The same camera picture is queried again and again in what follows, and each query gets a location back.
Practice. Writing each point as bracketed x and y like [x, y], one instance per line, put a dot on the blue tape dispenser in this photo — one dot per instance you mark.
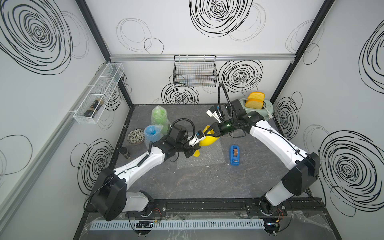
[234, 161]

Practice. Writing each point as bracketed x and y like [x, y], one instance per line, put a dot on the mint green toaster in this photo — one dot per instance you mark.
[266, 111]

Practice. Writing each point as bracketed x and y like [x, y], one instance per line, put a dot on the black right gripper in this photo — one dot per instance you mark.
[215, 127]

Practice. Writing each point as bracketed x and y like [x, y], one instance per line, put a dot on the black wire wall basket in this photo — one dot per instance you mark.
[195, 74]

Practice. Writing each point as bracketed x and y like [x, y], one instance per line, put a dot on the dark item in shelf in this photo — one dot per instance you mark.
[93, 109]

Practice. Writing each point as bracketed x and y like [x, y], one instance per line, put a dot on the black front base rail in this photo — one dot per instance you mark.
[251, 206]

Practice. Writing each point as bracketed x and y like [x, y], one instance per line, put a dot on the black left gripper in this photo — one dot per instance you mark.
[191, 150]

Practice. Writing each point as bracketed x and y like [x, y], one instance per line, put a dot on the white slotted cable duct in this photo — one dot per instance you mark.
[215, 224]

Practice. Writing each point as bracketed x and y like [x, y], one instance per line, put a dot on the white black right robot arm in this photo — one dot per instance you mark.
[303, 167]

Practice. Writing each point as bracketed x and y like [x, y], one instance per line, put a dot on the yellow toast slice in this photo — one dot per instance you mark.
[254, 104]
[257, 96]

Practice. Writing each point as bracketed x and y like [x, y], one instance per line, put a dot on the rear yellow toast slice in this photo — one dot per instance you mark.
[257, 96]

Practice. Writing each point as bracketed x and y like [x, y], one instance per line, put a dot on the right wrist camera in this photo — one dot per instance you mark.
[215, 112]

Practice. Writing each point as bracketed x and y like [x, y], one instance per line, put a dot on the small dark cylinder jar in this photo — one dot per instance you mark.
[124, 152]

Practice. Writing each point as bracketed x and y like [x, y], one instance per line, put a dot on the patterned small bowl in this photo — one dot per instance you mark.
[136, 136]

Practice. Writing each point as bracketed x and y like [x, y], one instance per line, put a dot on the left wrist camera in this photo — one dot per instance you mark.
[198, 137]

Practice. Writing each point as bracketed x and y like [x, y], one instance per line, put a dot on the blue plastic wine glass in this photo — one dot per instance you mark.
[153, 133]

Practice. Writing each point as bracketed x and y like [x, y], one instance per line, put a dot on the white wire wall shelf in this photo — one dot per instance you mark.
[107, 80]

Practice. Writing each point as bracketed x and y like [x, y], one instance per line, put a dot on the front yellow toast slice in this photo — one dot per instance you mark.
[254, 104]

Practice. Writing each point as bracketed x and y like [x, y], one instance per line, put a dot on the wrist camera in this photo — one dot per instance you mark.
[215, 112]
[198, 137]

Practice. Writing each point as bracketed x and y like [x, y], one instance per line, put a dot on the yellow plastic wine glass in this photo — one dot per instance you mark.
[208, 140]

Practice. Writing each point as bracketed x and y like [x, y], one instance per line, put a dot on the green plastic wine glass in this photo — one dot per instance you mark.
[160, 117]

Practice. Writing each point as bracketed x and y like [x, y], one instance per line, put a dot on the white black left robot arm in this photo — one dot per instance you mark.
[110, 195]

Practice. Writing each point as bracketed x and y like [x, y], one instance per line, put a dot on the aluminium wall rail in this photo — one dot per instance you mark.
[203, 57]

